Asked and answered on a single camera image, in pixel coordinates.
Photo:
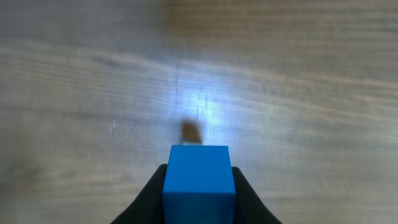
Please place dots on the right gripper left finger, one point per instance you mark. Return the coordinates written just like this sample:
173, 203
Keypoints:
146, 202

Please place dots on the blue cube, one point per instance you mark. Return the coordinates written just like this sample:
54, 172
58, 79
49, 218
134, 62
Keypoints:
199, 183

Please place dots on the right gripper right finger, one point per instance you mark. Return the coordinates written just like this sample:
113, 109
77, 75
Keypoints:
252, 205

